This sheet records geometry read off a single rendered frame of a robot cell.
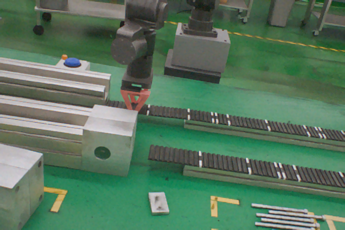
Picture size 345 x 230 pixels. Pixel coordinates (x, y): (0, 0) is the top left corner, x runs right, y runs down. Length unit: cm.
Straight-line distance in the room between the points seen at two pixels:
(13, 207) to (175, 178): 31
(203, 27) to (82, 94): 56
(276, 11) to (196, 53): 453
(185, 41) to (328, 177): 67
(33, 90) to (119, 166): 30
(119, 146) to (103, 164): 5
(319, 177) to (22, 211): 56
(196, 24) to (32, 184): 85
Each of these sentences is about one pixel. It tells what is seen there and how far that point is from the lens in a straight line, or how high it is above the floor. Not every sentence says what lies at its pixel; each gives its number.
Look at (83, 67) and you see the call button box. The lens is 104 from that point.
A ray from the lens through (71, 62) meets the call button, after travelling 104.
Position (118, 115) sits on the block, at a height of 87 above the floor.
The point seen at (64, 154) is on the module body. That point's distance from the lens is 74.
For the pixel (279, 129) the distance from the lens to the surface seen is 95.
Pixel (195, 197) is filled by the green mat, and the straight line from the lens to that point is 72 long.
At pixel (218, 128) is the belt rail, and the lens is 93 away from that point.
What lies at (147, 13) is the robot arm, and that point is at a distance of 80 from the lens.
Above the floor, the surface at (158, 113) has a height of 81.
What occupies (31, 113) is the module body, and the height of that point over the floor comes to 85.
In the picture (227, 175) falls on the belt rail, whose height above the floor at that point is 79.
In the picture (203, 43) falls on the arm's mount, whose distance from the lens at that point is 127.
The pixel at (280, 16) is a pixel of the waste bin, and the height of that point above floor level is 16.
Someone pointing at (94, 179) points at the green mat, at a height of 78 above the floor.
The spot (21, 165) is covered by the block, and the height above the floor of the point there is 87.
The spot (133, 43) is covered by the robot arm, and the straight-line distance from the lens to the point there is 76.
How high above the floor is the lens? 124
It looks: 28 degrees down
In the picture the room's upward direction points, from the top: 10 degrees clockwise
